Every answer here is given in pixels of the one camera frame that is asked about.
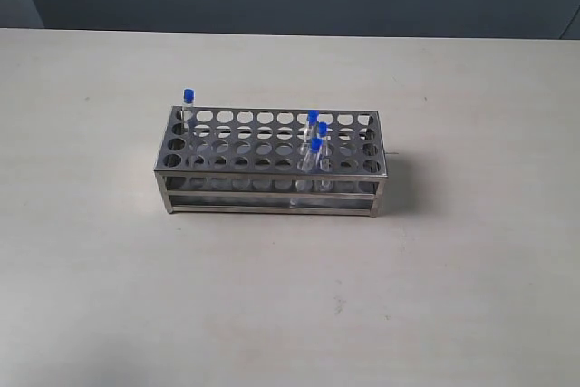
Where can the blue-capped tube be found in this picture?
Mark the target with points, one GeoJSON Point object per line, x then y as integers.
{"type": "Point", "coordinates": [310, 125]}
{"type": "Point", "coordinates": [187, 111]}
{"type": "Point", "coordinates": [306, 166]}
{"type": "Point", "coordinates": [324, 162]}

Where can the stainless steel test tube rack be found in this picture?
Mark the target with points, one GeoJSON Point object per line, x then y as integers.
{"type": "Point", "coordinates": [241, 160]}

